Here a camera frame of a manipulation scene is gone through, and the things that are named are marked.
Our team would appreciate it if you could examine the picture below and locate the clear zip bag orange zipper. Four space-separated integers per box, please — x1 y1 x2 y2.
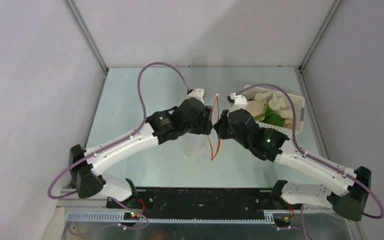
180 92 221 161

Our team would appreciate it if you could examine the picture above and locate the white cauliflower toy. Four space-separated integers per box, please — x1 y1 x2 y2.
245 100 265 117

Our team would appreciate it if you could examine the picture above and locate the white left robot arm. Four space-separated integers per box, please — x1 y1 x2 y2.
69 97 212 208

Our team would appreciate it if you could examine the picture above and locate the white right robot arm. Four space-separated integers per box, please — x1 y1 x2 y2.
213 109 372 222

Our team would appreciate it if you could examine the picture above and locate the green bok choy toy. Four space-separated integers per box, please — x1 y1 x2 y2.
254 105 285 127

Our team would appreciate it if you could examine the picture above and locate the white oyster mushroom toy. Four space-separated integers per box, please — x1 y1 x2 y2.
254 90 293 120

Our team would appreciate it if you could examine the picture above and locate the white perforated plastic basket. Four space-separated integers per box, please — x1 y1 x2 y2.
242 87 305 137

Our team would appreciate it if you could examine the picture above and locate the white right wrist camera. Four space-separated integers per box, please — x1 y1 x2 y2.
227 92 248 115

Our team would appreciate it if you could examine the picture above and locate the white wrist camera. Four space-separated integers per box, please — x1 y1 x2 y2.
227 92 248 115
187 88 206 104

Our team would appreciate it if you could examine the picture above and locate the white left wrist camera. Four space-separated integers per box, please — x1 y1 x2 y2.
187 88 206 104

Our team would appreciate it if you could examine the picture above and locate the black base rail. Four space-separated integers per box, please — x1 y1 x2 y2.
105 187 296 220

